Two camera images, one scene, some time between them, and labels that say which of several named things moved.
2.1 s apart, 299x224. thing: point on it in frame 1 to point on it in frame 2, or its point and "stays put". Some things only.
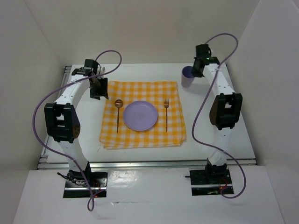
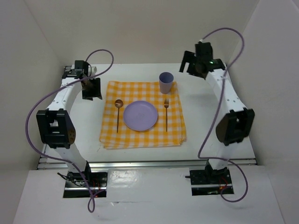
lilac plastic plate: x=140 y=115 stays put
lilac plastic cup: x=187 y=77 to x=166 y=80
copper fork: x=166 y=103 stays put
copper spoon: x=118 y=104 stays put
